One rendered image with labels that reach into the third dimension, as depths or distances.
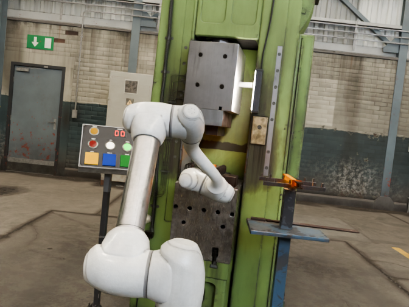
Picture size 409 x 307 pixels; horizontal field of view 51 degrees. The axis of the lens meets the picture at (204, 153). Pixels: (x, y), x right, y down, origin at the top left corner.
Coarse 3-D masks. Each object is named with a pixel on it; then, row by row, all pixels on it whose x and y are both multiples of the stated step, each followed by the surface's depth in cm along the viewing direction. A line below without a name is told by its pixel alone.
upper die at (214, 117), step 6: (204, 114) 260; (210, 114) 259; (216, 114) 259; (222, 114) 258; (228, 114) 280; (204, 120) 260; (210, 120) 260; (216, 120) 259; (222, 120) 258; (228, 120) 284; (222, 126) 261; (228, 126) 287
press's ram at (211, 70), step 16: (192, 48) 260; (208, 48) 258; (224, 48) 256; (240, 48) 264; (192, 64) 260; (208, 64) 258; (224, 64) 257; (240, 64) 273; (192, 80) 261; (208, 80) 259; (224, 80) 257; (240, 80) 282; (192, 96) 261; (208, 96) 259; (224, 96) 257; (240, 96) 292
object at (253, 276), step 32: (288, 0) 262; (288, 32) 263; (256, 64) 267; (288, 64) 264; (288, 96) 265; (288, 128) 265; (256, 160) 269; (256, 192) 270; (256, 256) 271; (256, 288) 273
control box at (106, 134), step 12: (84, 132) 255; (108, 132) 259; (120, 132) 261; (84, 144) 252; (120, 144) 258; (132, 144) 260; (84, 156) 249; (120, 156) 255; (84, 168) 248; (96, 168) 248; (108, 168) 250; (120, 168) 251
